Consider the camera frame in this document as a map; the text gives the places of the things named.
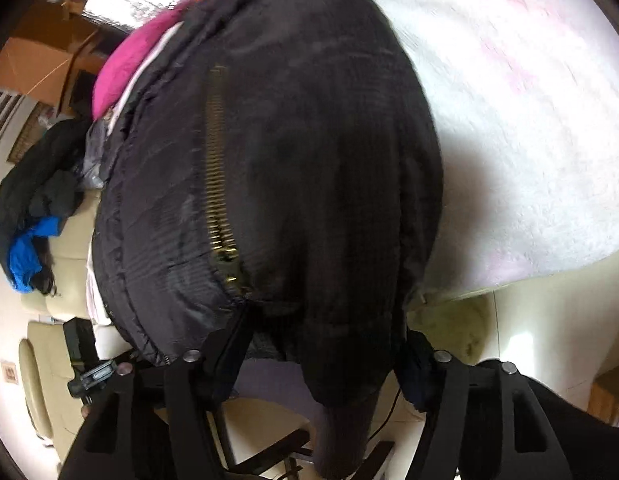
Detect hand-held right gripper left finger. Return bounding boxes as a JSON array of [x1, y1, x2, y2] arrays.
[[57, 310, 250, 480]]

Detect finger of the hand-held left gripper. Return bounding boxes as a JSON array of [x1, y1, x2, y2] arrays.
[[62, 317, 98, 361]]

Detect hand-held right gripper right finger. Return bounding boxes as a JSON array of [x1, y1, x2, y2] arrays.
[[394, 332, 575, 480]]

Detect black quilted jacket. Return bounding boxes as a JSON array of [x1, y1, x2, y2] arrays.
[[92, 0, 445, 480]]

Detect cream leather sofa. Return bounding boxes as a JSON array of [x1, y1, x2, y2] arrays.
[[17, 185, 140, 441]]

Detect blue jacket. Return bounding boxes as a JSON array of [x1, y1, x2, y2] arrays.
[[8, 215, 63, 295]]

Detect black coat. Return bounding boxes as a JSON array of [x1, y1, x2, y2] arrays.
[[0, 117, 98, 286]]

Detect grey garment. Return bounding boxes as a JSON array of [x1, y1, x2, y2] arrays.
[[82, 120, 113, 188]]

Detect wooden cabinet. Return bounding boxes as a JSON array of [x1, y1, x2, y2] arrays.
[[587, 360, 619, 428]]

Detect white blanket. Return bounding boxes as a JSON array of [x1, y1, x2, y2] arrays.
[[84, 0, 619, 323]]

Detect pink pillow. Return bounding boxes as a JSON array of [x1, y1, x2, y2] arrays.
[[92, 12, 183, 121]]

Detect wooden column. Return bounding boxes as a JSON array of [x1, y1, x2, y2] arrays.
[[0, 0, 110, 116]]

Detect silver foil panel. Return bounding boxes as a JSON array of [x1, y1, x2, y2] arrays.
[[82, 0, 195, 36]]

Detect black cable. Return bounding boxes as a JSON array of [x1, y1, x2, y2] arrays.
[[367, 385, 405, 441]]

